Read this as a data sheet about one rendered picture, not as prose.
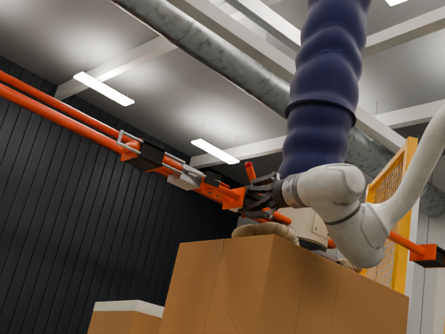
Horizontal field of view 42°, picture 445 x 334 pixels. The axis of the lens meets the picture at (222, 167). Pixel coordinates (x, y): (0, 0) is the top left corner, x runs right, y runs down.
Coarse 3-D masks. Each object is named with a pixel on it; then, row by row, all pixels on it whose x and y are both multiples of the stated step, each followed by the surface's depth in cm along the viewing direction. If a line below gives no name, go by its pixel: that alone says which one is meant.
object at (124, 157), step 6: (138, 144) 145; (138, 150) 144; (126, 156) 147; (132, 156) 144; (126, 162) 149; (132, 162) 148; (138, 162) 148; (144, 162) 147; (144, 168) 151; (150, 168) 150; (156, 168) 149
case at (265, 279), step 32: (192, 256) 166; (224, 256) 155; (256, 256) 146; (288, 256) 146; (320, 256) 154; (192, 288) 161; (224, 288) 150; (256, 288) 141; (288, 288) 145; (320, 288) 152; (352, 288) 160; (384, 288) 170; (192, 320) 155; (224, 320) 145; (256, 320) 137; (288, 320) 143; (320, 320) 150; (352, 320) 158; (384, 320) 167
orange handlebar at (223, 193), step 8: (128, 144) 145; (136, 144) 145; (168, 160) 150; (176, 168) 151; (208, 184) 157; (224, 184) 161; (208, 192) 161; (216, 192) 160; (224, 192) 161; (232, 192) 162; (224, 200) 166; (264, 208) 169; (280, 216) 173; (288, 224) 175; (392, 232) 166; (328, 240) 185; (392, 240) 168; (400, 240) 168; (408, 240) 171; (328, 248) 190; (408, 248) 172; (416, 248) 173
